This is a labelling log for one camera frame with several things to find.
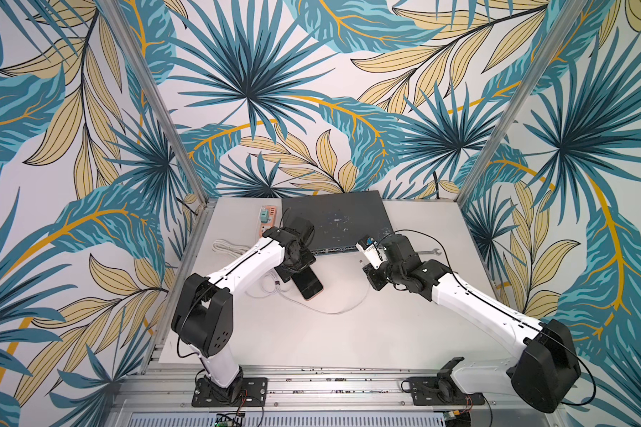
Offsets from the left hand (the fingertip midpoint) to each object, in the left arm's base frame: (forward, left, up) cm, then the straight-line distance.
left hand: (302, 269), depth 86 cm
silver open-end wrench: (+15, -50, -10) cm, 53 cm away
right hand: (-5, -15, +4) cm, 17 cm away
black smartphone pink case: (-1, -1, -7) cm, 8 cm away
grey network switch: (+26, -13, -6) cm, 29 cm away
